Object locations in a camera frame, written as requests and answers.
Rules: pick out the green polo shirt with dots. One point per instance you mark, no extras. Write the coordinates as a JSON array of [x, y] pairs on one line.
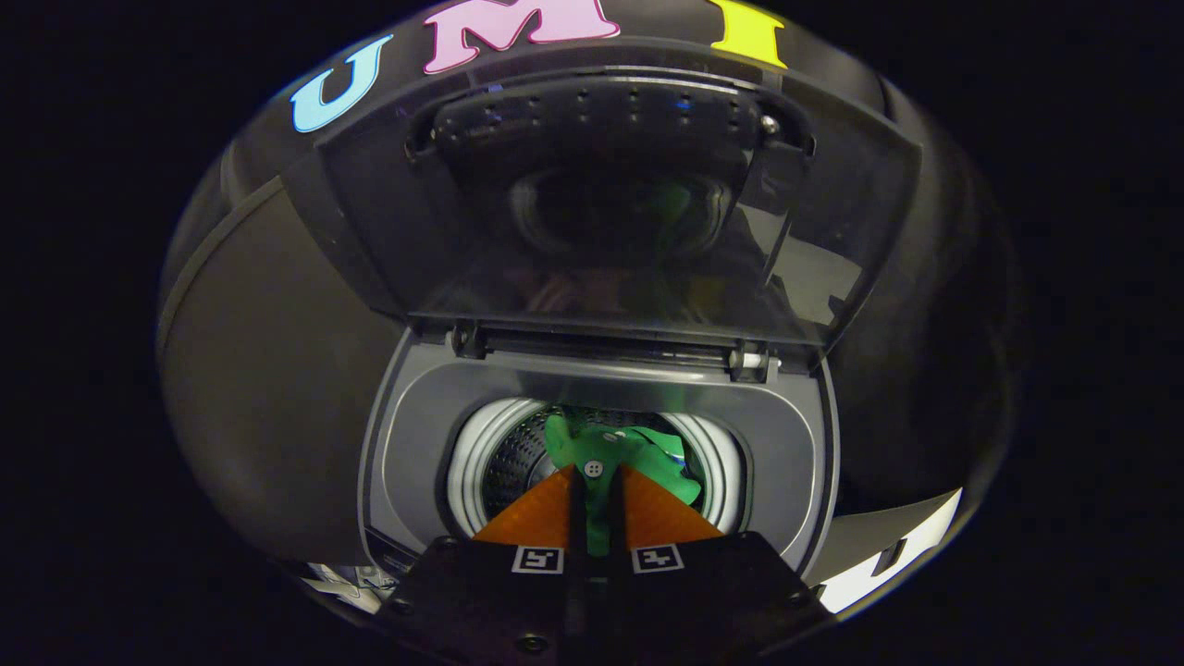
[[601, 453]]

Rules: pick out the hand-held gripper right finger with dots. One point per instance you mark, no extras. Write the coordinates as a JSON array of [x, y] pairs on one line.
[[618, 555]]

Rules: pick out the dark washing machine lid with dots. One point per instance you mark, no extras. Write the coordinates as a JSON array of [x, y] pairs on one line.
[[388, 213]]

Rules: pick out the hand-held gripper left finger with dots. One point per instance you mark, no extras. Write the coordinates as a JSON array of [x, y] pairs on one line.
[[577, 555]]

